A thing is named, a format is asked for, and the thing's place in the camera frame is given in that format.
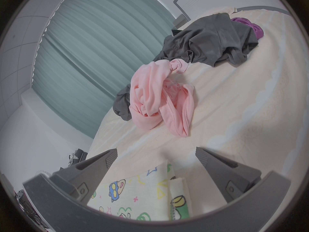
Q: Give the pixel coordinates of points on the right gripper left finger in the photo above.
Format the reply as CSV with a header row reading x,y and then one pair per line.
x,y
87,175

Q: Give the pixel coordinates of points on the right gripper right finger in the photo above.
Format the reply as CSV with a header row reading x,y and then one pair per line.
x,y
227,177

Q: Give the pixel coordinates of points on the white printed pyjama top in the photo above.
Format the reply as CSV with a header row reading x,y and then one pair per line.
x,y
135,197

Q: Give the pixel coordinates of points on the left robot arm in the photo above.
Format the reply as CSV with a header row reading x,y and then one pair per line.
x,y
20,194

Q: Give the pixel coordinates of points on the bed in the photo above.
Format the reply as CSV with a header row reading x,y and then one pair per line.
x,y
253,93

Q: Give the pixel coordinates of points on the pink garment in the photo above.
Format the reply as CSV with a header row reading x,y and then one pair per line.
x,y
152,93

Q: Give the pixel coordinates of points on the blue-green curtain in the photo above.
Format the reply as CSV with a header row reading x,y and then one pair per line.
x,y
96,57

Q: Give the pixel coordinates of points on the black garment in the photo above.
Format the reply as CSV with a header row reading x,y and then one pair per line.
x,y
210,40

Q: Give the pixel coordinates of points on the purple garment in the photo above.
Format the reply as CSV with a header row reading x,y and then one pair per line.
x,y
256,29

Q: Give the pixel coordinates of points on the grey bedside table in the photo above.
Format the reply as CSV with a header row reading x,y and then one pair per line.
x,y
180,20

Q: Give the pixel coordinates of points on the cream pillow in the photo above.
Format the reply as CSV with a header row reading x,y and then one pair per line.
x,y
224,9

